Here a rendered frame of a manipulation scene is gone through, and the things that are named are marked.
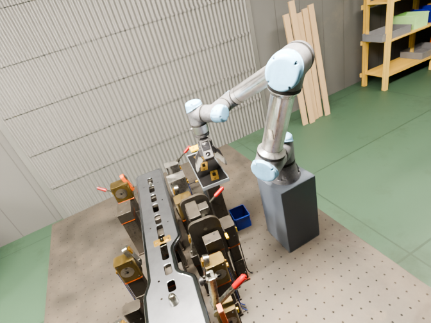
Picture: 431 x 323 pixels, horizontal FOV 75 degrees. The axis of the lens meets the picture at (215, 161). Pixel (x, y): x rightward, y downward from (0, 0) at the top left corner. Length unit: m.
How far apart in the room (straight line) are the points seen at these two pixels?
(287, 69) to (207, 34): 2.85
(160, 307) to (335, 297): 0.75
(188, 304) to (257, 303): 0.40
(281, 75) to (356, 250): 1.00
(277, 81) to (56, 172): 3.14
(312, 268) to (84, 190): 2.98
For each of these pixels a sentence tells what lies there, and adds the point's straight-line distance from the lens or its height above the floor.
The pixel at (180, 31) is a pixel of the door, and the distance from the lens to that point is 3.60.
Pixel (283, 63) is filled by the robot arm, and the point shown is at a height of 1.69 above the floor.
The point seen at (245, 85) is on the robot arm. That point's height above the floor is 1.57.
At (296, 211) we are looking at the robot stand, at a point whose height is 0.95.
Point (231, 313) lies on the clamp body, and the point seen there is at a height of 1.03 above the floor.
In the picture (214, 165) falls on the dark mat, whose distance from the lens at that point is 1.49.
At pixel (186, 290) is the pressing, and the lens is 1.19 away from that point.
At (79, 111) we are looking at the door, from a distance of 3.50.
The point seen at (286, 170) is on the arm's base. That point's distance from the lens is 1.32.
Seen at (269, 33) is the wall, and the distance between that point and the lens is 4.24.
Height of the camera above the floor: 1.93
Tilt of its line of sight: 31 degrees down
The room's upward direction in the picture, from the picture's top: 16 degrees counter-clockwise
